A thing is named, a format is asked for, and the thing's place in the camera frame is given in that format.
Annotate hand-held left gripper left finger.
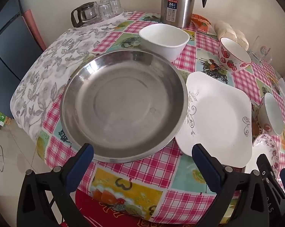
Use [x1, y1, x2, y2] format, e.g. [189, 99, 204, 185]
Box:
[16, 143, 95, 227]

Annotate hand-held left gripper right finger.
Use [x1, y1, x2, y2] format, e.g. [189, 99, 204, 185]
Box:
[192, 143, 271, 227]

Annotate pink floral plate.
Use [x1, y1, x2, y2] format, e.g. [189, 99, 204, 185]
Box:
[244, 134, 280, 178]

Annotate white square plate grey scrolls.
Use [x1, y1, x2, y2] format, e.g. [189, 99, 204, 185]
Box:
[175, 71, 252, 168]

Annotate small white bowl red motif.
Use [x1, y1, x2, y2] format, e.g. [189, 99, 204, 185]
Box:
[258, 92, 284, 136]

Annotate large stainless steel plate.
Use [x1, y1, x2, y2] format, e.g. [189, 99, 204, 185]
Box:
[60, 49, 189, 163]

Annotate strawberry print bowl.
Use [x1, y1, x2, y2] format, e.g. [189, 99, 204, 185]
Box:
[218, 37, 252, 72]

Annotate white square bowl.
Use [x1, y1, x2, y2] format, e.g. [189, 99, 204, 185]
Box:
[139, 24, 190, 62]

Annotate red cloth with gold print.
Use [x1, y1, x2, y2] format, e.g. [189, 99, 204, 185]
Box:
[60, 189, 219, 227]

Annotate pink checked tablecloth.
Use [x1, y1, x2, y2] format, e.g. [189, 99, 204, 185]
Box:
[36, 11, 285, 225]

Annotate clear glass mug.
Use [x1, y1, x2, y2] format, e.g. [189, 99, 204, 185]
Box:
[248, 36, 273, 64]

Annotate dark blue cabinet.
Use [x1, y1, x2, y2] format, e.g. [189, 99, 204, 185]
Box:
[0, 0, 45, 119]

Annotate bag of steamed buns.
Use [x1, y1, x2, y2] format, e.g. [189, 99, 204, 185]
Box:
[214, 20, 249, 51]

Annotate pink board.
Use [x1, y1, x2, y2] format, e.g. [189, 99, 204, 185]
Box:
[23, 9, 47, 51]

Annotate orange snack packet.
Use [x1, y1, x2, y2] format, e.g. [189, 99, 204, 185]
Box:
[192, 14, 211, 33]

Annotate white tray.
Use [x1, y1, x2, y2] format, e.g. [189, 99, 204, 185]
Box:
[76, 11, 126, 28]

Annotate stainless steel thermos jug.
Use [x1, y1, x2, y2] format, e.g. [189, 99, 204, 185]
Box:
[160, 0, 208, 28]

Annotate glass teapot black handle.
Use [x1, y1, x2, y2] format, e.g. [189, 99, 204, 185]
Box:
[71, 2, 99, 28]

